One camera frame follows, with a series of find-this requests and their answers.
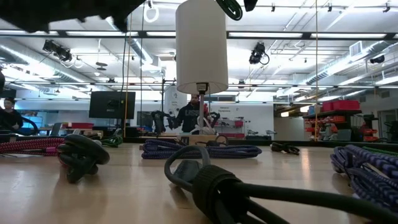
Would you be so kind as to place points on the black hanging camera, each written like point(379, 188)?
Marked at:
point(59, 51)
point(377, 59)
point(257, 53)

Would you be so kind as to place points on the black aluminium table frame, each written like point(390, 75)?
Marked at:
point(311, 143)

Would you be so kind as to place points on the black background robot arm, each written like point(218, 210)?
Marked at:
point(160, 121)

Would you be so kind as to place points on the white shade wooden base lamp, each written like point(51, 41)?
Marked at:
point(202, 46)

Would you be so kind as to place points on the black storage shelf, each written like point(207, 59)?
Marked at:
point(335, 124)

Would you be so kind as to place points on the person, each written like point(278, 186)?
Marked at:
point(188, 116)
point(11, 119)

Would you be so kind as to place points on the black monitor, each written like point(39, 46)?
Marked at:
point(112, 104)

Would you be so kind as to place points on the red tray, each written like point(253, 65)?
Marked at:
point(77, 125)

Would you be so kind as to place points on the black overhead frame beam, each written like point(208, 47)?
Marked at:
point(280, 35)

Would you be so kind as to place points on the red storage bin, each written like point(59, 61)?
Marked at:
point(345, 105)

